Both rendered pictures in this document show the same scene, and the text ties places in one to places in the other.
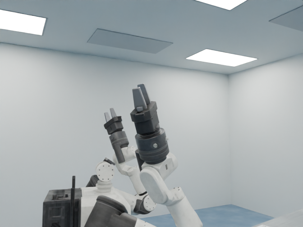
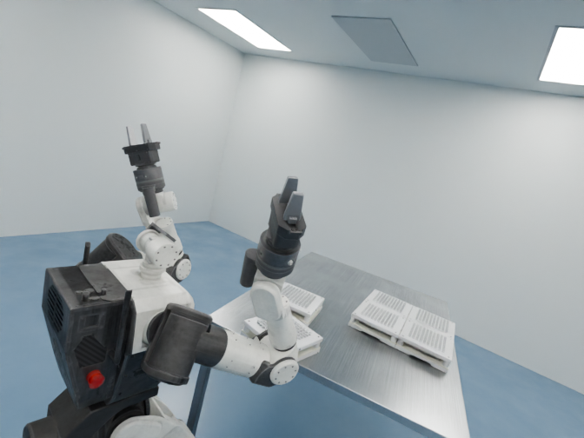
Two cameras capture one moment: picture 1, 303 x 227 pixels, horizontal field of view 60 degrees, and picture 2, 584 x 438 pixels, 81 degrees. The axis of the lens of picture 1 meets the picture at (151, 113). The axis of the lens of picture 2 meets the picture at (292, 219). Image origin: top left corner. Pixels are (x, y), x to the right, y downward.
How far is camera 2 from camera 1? 47 cm
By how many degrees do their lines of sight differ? 38
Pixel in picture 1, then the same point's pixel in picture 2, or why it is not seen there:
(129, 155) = (168, 206)
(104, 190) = (155, 276)
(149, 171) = (270, 289)
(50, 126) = not seen: outside the picture
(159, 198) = (271, 316)
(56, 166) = not seen: outside the picture
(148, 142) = (285, 258)
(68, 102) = not seen: outside the picture
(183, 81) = (182, 41)
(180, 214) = (283, 328)
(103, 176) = (162, 262)
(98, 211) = (183, 332)
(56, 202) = (93, 308)
